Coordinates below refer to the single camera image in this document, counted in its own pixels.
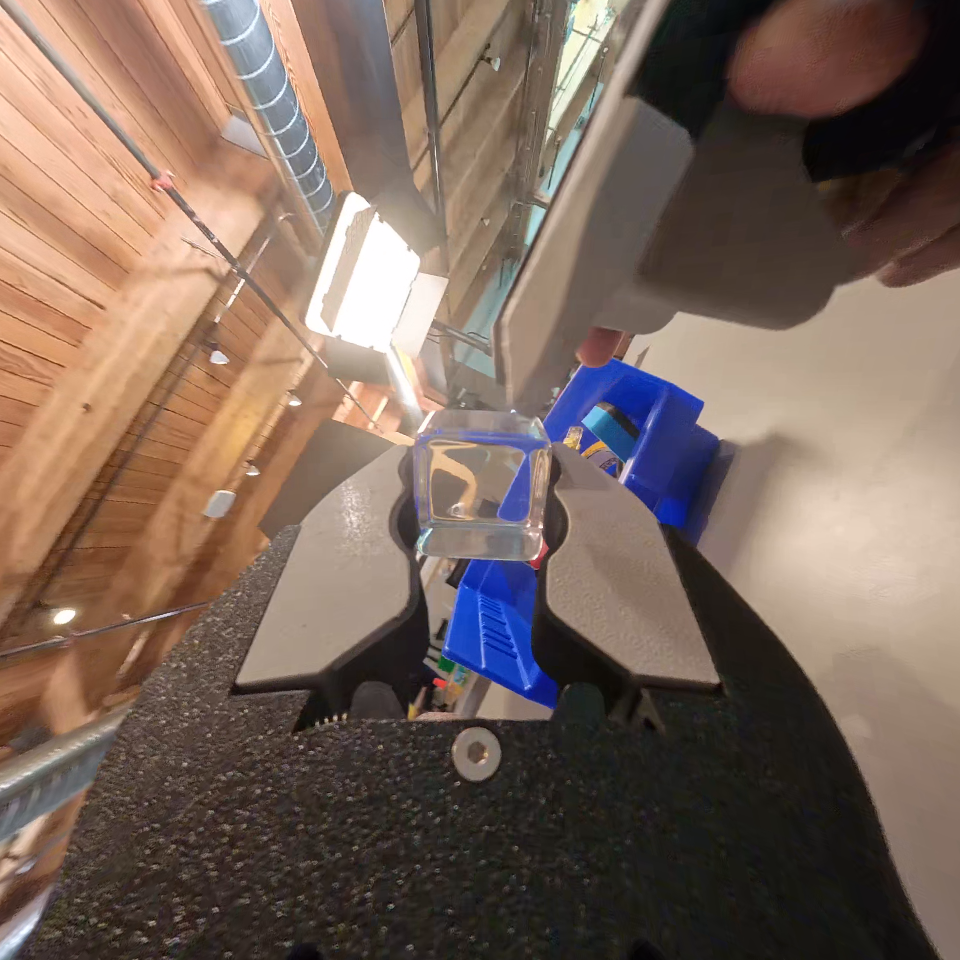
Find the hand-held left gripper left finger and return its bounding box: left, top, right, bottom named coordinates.
left=234, top=442, right=430, bottom=710

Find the thin black rod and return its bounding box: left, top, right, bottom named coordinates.
left=0, top=600, right=213, bottom=661

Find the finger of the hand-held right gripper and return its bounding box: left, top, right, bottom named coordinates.
left=495, top=0, right=693, bottom=411

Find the black ceiling pipe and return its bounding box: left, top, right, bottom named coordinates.
left=0, top=0, right=384, bottom=429

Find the studio light panel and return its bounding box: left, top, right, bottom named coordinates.
left=303, top=191, right=451, bottom=380

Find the clear acrylic cube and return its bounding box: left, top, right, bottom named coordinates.
left=412, top=408, right=554, bottom=564

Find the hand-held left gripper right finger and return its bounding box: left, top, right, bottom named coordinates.
left=532, top=442, right=723, bottom=699

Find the black conduit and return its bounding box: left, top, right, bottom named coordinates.
left=414, top=0, right=453, bottom=220

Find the blue foam block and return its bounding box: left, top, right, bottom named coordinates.
left=586, top=403, right=639, bottom=453

